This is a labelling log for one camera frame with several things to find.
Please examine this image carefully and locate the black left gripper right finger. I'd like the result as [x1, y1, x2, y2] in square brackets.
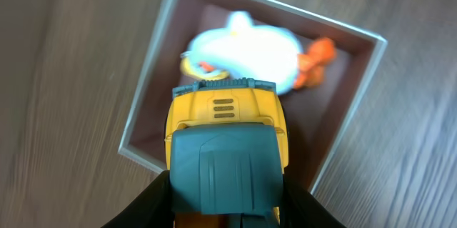
[279, 177, 346, 228]

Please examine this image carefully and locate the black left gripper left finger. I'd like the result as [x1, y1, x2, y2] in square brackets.
[102, 171, 175, 228]

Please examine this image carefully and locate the yellow toy truck grey cannon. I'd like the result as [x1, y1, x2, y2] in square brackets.
[164, 78, 288, 227]

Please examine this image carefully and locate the white plush duck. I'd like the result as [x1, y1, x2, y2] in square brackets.
[180, 11, 337, 95]

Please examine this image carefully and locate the white cardboard box pink inside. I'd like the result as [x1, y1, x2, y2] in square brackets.
[119, 0, 388, 189]

